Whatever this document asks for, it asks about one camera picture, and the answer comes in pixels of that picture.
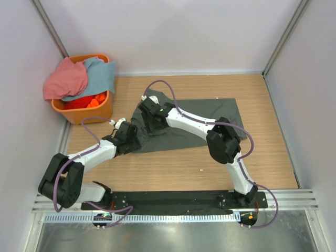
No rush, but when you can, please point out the dark grey t shirt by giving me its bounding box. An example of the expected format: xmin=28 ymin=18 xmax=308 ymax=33
xmin=130 ymin=88 xmax=249 ymax=154

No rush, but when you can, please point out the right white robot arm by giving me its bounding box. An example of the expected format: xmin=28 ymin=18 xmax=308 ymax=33
xmin=138 ymin=96 xmax=258 ymax=208

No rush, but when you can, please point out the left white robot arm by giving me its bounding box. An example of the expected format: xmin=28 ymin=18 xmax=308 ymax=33
xmin=38 ymin=118 xmax=141 ymax=212

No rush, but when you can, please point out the red orange t shirt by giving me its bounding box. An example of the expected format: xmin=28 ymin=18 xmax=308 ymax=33
xmin=64 ymin=92 xmax=107 ymax=110

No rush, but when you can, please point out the orange plastic tub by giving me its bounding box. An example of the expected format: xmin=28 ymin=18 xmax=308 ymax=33
xmin=51 ymin=53 xmax=113 ymax=125

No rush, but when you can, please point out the light blue t shirt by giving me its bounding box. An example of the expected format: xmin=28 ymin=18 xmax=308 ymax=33
xmin=61 ymin=57 xmax=116 ymax=102

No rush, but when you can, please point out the pink t shirt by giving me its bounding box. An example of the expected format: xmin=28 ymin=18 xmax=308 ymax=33
xmin=43 ymin=57 xmax=88 ymax=100

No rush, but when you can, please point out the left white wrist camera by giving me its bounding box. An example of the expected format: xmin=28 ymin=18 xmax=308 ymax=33
xmin=109 ymin=118 xmax=127 ymax=130

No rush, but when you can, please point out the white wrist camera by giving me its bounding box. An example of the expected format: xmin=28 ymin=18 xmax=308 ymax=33
xmin=109 ymin=118 xmax=127 ymax=130
xmin=141 ymin=95 xmax=159 ymax=104

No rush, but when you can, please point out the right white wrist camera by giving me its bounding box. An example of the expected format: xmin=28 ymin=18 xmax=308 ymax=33
xmin=141 ymin=95 xmax=159 ymax=104

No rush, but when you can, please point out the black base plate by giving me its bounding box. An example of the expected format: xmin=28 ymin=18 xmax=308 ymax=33
xmin=97 ymin=191 xmax=268 ymax=216

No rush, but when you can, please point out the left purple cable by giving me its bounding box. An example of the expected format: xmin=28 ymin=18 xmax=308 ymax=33
xmin=54 ymin=117 xmax=134 ymax=228

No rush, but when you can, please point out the slotted cable duct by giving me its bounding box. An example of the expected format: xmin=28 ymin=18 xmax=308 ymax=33
xmin=44 ymin=212 xmax=240 ymax=224

